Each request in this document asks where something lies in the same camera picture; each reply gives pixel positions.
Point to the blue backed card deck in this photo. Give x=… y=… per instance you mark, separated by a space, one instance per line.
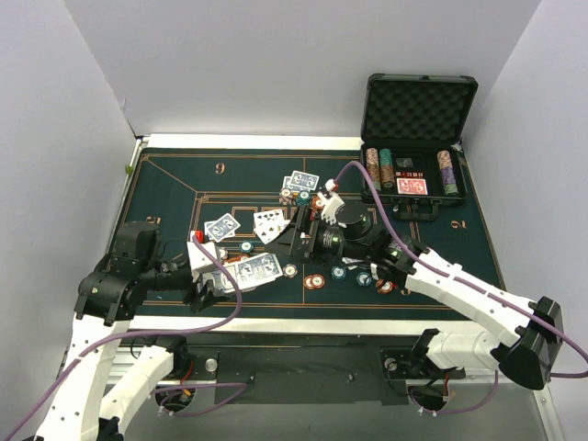
x=255 y=271

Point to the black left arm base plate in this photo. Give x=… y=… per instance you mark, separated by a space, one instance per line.
x=193 y=363

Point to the spread red five chips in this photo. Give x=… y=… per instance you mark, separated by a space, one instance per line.
x=235 y=259

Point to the blue card seat five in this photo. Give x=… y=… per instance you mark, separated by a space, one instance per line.
x=223 y=227

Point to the blue card seat three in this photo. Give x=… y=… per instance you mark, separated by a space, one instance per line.
x=351 y=261

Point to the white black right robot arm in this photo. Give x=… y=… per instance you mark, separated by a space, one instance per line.
x=519 y=337

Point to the blue card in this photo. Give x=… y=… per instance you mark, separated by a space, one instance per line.
x=287 y=184
x=304 y=180

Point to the red five chip stack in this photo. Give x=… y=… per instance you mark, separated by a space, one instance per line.
x=315 y=281

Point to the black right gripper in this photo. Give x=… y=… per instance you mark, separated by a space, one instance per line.
x=304 y=235

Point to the black poker chip case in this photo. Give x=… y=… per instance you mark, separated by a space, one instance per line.
x=416 y=116

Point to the red card deck in case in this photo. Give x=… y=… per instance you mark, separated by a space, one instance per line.
x=412 y=186

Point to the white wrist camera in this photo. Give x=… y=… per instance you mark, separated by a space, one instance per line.
x=199 y=263
x=331 y=203

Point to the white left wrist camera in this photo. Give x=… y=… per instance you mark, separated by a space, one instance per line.
x=199 y=263

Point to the green brown chip row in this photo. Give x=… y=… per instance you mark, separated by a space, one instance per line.
x=387 y=175

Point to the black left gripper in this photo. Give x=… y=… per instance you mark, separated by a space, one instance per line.
x=200 y=290

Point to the purple brown chip row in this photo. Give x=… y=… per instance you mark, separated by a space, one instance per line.
x=447 y=172

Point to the brown chip row in case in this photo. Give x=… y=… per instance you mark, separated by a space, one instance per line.
x=372 y=165

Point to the red five chips seat three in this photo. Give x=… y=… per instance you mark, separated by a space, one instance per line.
x=384 y=286

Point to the green chip stack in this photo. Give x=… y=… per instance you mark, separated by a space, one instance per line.
x=338 y=273

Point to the three of clubs card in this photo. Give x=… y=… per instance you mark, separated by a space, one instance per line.
x=270 y=230

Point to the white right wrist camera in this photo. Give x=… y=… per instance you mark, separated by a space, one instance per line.
x=331 y=203

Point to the green fifty chips seat four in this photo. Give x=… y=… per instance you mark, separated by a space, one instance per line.
x=246 y=247

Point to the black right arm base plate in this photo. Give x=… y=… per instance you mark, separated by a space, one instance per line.
x=402 y=363

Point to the aluminium mounting rail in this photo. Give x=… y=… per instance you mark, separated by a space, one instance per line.
x=244 y=356

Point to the dark green poker mat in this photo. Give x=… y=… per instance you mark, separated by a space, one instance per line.
x=180 y=190

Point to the green fifty chips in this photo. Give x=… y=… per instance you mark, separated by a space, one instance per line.
x=303 y=198

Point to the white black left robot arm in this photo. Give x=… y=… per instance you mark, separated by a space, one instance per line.
x=110 y=371

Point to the nine of spades card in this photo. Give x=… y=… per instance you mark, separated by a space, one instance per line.
x=266 y=216

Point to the blue playing card box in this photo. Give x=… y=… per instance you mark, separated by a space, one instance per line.
x=220 y=281

